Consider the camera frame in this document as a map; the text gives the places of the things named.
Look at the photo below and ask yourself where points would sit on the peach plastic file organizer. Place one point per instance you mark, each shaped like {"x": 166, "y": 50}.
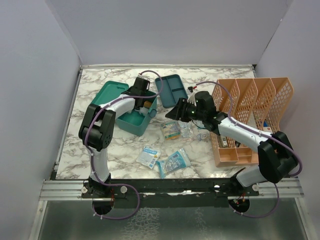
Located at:
{"x": 251, "y": 101}

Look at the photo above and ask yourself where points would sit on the dark teal divided tray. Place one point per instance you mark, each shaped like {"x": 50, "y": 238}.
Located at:
{"x": 173, "y": 90}

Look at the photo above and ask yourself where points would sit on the blue cotton swab bag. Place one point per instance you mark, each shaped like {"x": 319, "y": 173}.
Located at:
{"x": 176, "y": 161}

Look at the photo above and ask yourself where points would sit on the blue gauze dressing pack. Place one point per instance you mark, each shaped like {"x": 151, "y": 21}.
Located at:
{"x": 148, "y": 156}

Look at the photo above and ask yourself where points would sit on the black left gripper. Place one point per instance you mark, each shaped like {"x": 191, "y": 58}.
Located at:
{"x": 142, "y": 106}

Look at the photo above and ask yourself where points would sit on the bandage pack yellow green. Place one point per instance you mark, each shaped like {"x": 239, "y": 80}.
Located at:
{"x": 170, "y": 130}

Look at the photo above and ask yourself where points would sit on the white plastic bottle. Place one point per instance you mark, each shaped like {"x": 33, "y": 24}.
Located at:
{"x": 142, "y": 111}

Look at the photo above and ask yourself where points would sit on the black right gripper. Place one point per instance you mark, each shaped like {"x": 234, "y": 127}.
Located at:
{"x": 177, "y": 113}

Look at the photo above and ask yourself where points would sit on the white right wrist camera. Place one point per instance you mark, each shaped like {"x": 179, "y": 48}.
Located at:
{"x": 192, "y": 92}

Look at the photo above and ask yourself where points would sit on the small teal white sachet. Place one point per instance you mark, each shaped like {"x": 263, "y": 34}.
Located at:
{"x": 200, "y": 125}

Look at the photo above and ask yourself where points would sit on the white box red label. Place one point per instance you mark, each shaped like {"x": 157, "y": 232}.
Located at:
{"x": 267, "y": 128}

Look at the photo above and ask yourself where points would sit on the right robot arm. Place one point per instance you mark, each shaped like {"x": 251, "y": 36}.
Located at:
{"x": 276, "y": 158}

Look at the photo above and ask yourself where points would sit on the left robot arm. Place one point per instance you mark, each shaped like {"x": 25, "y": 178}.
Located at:
{"x": 96, "y": 132}

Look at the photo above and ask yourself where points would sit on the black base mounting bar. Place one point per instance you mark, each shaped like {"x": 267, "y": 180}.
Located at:
{"x": 165, "y": 193}

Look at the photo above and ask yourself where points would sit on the teal medicine box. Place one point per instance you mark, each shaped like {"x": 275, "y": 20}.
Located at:
{"x": 133, "y": 123}

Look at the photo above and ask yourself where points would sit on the brown bottle orange cap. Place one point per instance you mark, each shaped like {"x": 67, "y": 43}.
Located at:
{"x": 147, "y": 104}

